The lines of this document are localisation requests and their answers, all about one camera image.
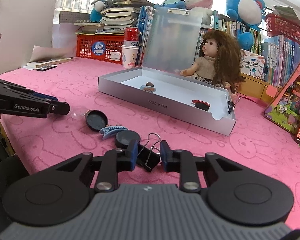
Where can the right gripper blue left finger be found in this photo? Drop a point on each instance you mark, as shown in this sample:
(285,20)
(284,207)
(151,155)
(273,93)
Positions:
(111,164)

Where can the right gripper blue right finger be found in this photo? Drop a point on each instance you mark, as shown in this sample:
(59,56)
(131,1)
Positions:
(182,162)

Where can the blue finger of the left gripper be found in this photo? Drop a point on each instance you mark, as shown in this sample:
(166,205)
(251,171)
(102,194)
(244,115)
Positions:
(57,107)
(45,96)

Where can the clear plastic dome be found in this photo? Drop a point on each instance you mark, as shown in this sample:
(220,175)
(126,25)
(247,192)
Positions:
(78,112)

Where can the black round puck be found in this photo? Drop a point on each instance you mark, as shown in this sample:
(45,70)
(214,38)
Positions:
(123,138)

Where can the light blue hair clip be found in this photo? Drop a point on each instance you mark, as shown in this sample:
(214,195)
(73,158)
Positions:
(110,131)

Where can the black binder clip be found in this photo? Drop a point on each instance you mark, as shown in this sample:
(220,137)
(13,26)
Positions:
(148,153)

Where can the black round lid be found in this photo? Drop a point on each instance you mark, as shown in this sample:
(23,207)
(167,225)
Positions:
(96,120)

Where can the black round cap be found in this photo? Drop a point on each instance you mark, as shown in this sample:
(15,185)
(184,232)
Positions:
(202,107)

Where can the red hair clip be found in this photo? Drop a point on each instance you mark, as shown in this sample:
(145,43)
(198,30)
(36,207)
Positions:
(200,101)

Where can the silver cardboard box tray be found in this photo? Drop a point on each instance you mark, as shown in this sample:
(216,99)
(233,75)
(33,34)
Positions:
(173,96)

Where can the binder clip on box edge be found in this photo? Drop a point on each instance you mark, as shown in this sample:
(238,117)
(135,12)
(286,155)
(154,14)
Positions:
(232,101)

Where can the pink rabbit table cloth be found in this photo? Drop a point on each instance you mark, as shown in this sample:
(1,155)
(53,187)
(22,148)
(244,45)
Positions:
(254,142)

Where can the red plastic basket left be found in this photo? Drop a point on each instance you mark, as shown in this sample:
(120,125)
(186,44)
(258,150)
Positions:
(100,47)

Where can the red plastic basket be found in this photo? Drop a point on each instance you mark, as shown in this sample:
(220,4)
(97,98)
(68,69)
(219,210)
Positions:
(276,25)
(100,47)

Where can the white paper cup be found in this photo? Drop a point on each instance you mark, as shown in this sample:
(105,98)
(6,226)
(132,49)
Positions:
(129,55)

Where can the blue white plush left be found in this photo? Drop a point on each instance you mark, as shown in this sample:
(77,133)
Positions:
(98,6)

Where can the red soda can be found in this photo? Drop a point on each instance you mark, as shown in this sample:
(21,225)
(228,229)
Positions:
(131,37)

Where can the brown haired baby doll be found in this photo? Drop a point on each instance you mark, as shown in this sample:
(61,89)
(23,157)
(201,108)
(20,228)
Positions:
(218,63)

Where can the stack of books left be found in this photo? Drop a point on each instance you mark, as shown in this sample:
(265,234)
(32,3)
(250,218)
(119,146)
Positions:
(116,16)

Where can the pink triangular toy house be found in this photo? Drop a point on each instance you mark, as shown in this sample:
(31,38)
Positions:
(284,110)

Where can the translucent clipboard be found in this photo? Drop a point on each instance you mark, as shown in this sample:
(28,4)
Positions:
(172,40)

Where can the row of upright books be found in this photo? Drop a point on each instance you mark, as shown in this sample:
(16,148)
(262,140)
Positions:
(281,54)

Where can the teal plush toy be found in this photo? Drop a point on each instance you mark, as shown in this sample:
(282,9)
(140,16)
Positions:
(177,4)

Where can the red plastic basket top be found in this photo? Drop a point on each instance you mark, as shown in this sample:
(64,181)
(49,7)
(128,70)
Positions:
(276,25)

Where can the pink rabbit plush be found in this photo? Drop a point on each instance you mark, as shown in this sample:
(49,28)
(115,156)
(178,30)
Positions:
(203,6)

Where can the blue round plush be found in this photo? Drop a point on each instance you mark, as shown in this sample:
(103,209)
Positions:
(250,13)

